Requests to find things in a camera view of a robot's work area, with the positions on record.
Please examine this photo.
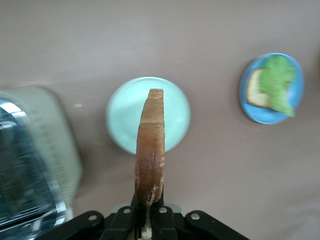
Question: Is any blue plate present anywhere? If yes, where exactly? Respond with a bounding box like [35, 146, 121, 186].
[238, 52, 306, 125]

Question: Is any beige chrome toaster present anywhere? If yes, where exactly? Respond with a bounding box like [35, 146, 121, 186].
[0, 85, 84, 240]

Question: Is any green lettuce leaf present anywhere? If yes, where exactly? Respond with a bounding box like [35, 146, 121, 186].
[258, 55, 298, 119]

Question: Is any brown toast bread slice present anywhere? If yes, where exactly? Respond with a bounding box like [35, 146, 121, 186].
[134, 88, 166, 240]
[246, 68, 273, 109]

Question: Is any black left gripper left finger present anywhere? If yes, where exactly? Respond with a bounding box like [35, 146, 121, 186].
[59, 191, 141, 240]

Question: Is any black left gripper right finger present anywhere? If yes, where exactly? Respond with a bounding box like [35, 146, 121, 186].
[150, 185, 251, 240]

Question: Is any green plate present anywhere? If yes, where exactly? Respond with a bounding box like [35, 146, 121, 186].
[105, 76, 192, 155]

